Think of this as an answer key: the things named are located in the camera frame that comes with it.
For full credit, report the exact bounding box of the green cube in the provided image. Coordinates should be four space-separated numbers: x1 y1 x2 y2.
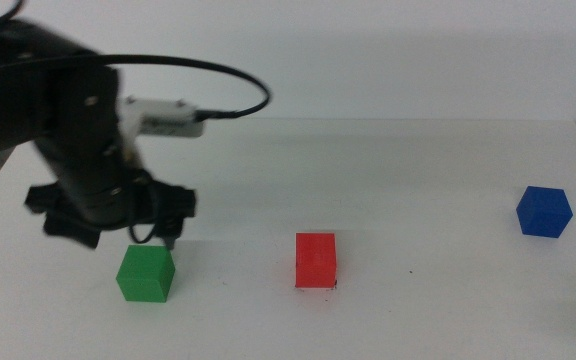
115 244 176 304

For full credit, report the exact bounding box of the blue cube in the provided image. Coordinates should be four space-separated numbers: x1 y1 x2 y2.
515 185 574 239

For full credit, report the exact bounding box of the red cube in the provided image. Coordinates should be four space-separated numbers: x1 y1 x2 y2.
295 232 338 290

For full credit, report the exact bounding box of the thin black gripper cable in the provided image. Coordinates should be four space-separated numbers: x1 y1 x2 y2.
126 149 163 245

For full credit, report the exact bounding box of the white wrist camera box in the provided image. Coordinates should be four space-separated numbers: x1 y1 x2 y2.
119 96 207 139

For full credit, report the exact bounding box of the thick black camera cable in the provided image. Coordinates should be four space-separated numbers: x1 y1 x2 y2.
0 53 273 120

